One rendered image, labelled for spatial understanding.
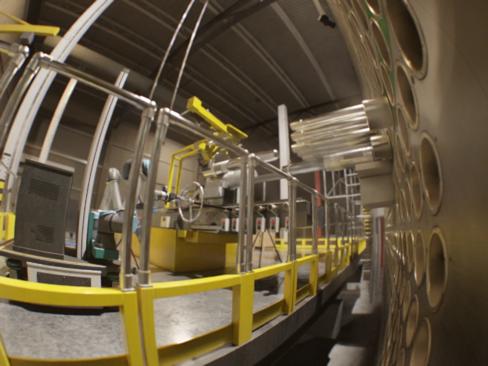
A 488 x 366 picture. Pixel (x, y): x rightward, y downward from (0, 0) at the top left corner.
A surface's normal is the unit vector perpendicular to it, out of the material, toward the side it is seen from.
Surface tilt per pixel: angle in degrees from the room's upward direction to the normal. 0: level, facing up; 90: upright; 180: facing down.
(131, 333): 90
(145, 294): 90
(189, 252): 90
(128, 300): 90
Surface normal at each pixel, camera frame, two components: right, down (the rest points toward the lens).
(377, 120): -0.37, 0.68
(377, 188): -0.62, -0.22
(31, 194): 0.76, -0.14
